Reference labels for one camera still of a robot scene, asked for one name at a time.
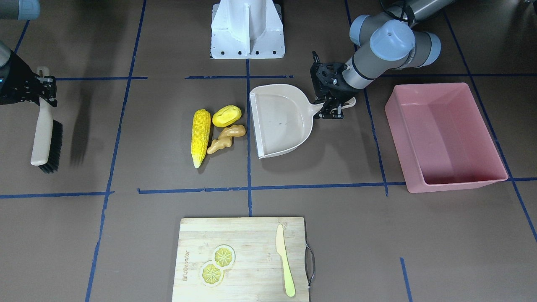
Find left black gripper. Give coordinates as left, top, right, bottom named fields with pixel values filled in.
left=314, top=71, right=359, bottom=119

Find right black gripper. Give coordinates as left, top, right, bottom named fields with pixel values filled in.
left=0, top=50, right=57, bottom=108

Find beige plastic dustpan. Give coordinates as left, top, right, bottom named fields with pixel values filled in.
left=249, top=84, right=356, bottom=159

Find beige hand brush black bristles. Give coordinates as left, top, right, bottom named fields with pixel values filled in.
left=30, top=66, right=63, bottom=174

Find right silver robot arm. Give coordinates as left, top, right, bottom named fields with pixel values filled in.
left=0, top=0, right=57, bottom=108

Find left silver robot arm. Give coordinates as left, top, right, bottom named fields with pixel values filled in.
left=310, top=0, right=451, bottom=119

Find pink plastic bin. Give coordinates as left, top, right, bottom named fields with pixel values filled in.
left=384, top=83, right=508, bottom=193

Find yellow toy potato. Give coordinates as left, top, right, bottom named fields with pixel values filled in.
left=212, top=105, right=242, bottom=128

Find tan toy ginger root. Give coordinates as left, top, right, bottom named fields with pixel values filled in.
left=207, top=125, right=247, bottom=154

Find yellow toy corn cob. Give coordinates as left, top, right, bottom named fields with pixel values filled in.
left=190, top=109, right=211, bottom=169

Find yellow plastic toy knife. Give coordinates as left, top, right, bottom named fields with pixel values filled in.
left=275, top=224, right=296, bottom=297

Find wooden cutting board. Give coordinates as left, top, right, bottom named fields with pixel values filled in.
left=171, top=217, right=310, bottom=302

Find toy lemon slice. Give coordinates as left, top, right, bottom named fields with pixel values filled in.
left=212, top=245, right=236, bottom=270
left=199, top=261, right=225, bottom=287

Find black camera bracket left wrist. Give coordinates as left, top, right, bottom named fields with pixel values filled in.
left=310, top=50, right=345, bottom=104

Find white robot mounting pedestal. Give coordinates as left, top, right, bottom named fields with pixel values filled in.
left=210, top=0, right=286, bottom=60

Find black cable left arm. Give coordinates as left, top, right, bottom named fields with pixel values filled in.
left=380, top=0, right=416, bottom=23

